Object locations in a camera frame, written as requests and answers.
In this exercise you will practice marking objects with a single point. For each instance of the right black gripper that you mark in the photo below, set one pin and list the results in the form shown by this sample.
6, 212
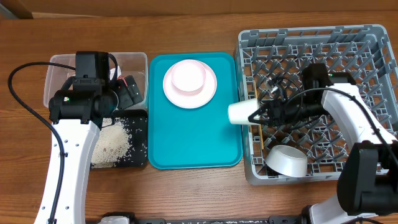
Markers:
276, 114

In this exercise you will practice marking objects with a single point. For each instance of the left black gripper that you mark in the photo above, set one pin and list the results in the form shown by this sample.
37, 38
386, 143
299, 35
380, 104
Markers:
126, 99

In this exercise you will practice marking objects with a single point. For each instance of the wooden chopstick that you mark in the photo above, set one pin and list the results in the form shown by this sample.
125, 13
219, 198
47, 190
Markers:
259, 125

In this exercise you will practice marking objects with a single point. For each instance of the pink cup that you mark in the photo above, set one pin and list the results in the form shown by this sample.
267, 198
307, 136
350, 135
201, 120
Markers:
238, 113

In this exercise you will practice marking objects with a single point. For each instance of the cooked white rice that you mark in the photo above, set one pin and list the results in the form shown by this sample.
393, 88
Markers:
110, 144

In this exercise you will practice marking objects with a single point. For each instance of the grey bowl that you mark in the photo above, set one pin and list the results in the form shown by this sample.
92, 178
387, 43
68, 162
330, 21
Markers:
287, 160

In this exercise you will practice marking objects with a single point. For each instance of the pink round plate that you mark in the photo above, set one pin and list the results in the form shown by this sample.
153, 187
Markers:
191, 100

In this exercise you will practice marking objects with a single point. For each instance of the white napkin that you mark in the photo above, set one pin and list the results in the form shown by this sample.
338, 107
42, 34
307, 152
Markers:
115, 73

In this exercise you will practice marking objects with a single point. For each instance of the pink small bowl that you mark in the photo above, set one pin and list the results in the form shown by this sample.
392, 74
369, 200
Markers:
188, 75

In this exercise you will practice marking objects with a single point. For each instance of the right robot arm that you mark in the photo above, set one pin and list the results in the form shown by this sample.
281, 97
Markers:
367, 185

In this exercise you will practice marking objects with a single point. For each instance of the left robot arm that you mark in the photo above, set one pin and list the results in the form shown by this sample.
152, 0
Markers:
76, 112

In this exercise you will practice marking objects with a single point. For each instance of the grey dishwasher rack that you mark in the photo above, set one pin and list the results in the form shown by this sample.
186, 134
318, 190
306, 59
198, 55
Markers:
278, 56

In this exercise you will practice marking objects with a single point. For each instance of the black plastic tray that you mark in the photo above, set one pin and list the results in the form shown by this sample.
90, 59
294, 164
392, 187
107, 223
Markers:
138, 124

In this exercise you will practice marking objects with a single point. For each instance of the teal serving tray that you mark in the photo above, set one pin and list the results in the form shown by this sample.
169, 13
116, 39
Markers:
180, 138

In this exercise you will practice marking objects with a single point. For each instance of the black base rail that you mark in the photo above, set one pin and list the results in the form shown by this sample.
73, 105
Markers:
130, 218

